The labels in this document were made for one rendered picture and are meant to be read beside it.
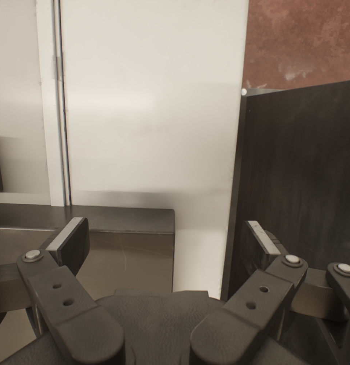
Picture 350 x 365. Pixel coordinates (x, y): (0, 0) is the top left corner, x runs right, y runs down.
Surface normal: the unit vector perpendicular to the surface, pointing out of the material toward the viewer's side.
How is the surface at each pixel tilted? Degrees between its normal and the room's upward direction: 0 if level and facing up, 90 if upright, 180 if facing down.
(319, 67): 0
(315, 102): 90
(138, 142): 0
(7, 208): 90
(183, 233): 0
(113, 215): 90
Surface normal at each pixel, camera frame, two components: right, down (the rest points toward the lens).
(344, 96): -1.00, -0.02
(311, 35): 0.01, 0.27
